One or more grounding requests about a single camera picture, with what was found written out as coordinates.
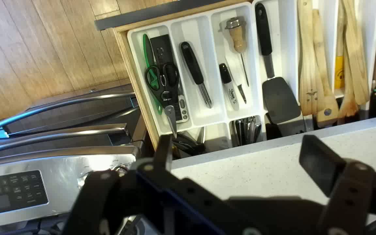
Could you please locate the wooden spatula with hole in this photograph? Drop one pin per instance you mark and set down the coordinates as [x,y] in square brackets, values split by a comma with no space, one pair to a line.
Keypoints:
[326,106]

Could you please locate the long wooden spoon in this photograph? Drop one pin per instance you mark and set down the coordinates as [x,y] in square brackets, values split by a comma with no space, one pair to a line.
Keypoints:
[355,66]

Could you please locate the wooden drawer with grey front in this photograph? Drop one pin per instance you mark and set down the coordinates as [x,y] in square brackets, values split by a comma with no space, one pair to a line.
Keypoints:
[138,83]

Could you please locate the stainless steel gas stove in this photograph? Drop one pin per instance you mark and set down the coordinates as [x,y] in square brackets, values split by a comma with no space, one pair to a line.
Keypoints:
[65,174]

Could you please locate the black cutlery bundle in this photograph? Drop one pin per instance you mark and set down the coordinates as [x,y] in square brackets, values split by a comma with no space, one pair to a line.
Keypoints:
[188,144]
[245,131]

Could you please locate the small black white peeler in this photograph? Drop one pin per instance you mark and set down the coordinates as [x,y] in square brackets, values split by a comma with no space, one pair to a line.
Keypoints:
[225,76]

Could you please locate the black plastic spatula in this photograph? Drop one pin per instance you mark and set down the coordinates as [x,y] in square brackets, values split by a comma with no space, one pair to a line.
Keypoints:
[279,100]

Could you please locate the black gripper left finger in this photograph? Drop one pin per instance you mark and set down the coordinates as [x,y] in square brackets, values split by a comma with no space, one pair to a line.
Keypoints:
[96,196]

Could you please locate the green plastic utensil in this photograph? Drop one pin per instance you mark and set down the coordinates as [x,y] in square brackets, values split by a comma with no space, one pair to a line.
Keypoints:
[146,47]

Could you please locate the yellow utensil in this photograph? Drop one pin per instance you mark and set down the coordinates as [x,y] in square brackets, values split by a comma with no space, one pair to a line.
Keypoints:
[339,70]

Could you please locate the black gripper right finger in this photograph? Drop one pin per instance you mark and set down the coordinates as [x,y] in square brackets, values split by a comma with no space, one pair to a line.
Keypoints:
[322,164]

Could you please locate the white plastic cutlery tray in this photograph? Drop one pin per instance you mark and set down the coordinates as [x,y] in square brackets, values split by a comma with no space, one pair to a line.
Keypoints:
[194,28]

